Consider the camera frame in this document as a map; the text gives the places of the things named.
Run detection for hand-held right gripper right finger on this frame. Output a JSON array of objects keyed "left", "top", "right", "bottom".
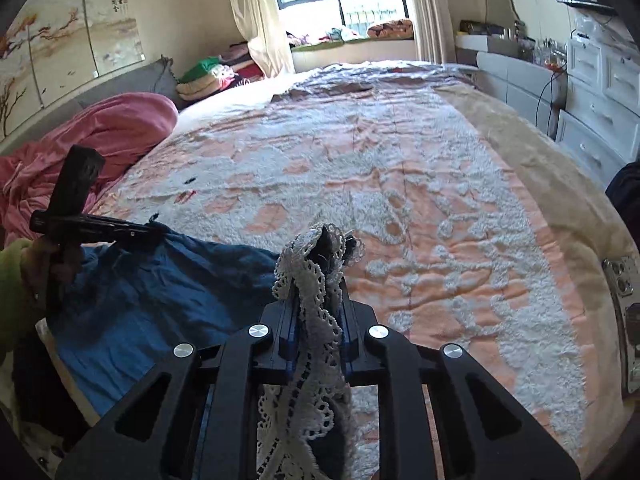
[{"left": 334, "top": 276, "right": 583, "bottom": 480}]

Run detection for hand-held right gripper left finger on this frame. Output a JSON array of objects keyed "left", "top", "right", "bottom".
[{"left": 55, "top": 280, "right": 302, "bottom": 480}]

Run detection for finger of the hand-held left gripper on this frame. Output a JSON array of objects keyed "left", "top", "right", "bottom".
[{"left": 82, "top": 212, "right": 168, "bottom": 242}]

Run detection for blue jeans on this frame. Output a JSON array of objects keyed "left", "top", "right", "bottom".
[{"left": 42, "top": 222, "right": 367, "bottom": 480}]

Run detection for person's left hand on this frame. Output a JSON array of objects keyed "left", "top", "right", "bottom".
[{"left": 22, "top": 237, "right": 53, "bottom": 307}]

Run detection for pink quilt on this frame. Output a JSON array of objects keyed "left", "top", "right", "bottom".
[{"left": 0, "top": 92, "right": 180, "bottom": 242}]

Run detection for grey upholstered headboard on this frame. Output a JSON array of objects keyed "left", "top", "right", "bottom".
[{"left": 0, "top": 56, "right": 177, "bottom": 157}]

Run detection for orange white textured blanket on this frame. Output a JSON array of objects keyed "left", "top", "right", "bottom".
[{"left": 90, "top": 62, "right": 626, "bottom": 480}]

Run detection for pile of folded clothes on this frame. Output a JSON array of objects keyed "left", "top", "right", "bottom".
[{"left": 176, "top": 41, "right": 267, "bottom": 104}]

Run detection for grey patterned quilt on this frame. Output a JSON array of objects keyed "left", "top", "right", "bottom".
[{"left": 274, "top": 61, "right": 482, "bottom": 107}]

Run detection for cream curtain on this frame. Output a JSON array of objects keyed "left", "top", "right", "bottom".
[
  {"left": 400, "top": 0, "right": 457, "bottom": 64},
  {"left": 225, "top": 0, "right": 297, "bottom": 79}
]

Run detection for beige fleece blanket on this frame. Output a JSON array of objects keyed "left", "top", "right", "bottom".
[{"left": 440, "top": 80, "right": 632, "bottom": 313}]

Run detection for loose clothes heap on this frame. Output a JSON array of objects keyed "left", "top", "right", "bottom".
[{"left": 285, "top": 25, "right": 362, "bottom": 49}]

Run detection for green window seat cushion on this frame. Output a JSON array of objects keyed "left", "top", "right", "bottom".
[{"left": 291, "top": 35, "right": 419, "bottom": 54}]

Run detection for grey vanity dresser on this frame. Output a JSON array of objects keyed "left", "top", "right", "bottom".
[{"left": 454, "top": 32, "right": 569, "bottom": 137}]

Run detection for orange bundled blanket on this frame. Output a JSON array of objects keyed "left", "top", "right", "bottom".
[{"left": 366, "top": 18, "right": 415, "bottom": 40}]

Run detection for dark clothes heap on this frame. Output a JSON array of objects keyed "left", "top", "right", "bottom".
[{"left": 604, "top": 160, "right": 640, "bottom": 232}]

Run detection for dark storage box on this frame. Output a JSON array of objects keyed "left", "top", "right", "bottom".
[{"left": 459, "top": 19, "right": 502, "bottom": 37}]

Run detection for cluster of glass jars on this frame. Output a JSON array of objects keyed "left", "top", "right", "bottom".
[{"left": 514, "top": 34, "right": 569, "bottom": 69}]

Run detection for white drawer cabinet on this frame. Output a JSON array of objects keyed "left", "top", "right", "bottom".
[{"left": 554, "top": 35, "right": 640, "bottom": 177}]

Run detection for scalloped vanity mirror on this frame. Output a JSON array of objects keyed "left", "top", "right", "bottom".
[{"left": 486, "top": 0, "right": 519, "bottom": 37}]

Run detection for clear plastic bag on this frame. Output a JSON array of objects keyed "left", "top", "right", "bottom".
[{"left": 569, "top": 14, "right": 617, "bottom": 47}]

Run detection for blossom wall painting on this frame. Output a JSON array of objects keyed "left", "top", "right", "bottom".
[{"left": 0, "top": 0, "right": 147, "bottom": 143}]

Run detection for power cable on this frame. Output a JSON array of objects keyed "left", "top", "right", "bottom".
[{"left": 539, "top": 64, "right": 569, "bottom": 137}]

